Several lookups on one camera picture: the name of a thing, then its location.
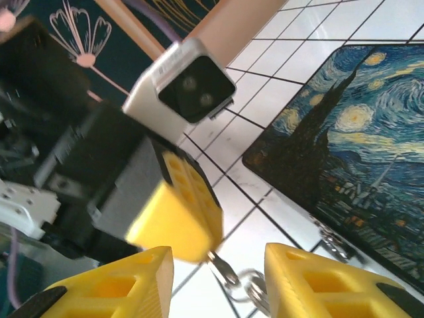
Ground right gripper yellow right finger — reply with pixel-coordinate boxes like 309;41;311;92
264;242;424;318

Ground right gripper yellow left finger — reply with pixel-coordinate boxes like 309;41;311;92
15;246;175;318

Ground silver key ring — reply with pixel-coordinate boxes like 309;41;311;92
230;268;272;315

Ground silver key bunch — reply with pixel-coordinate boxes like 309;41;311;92
309;215;367;264

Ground starry night print mat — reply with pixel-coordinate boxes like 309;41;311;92
242;42;424;294

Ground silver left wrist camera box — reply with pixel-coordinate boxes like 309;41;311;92
121;36;238;140

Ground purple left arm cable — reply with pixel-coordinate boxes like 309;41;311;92
6;0;184;311

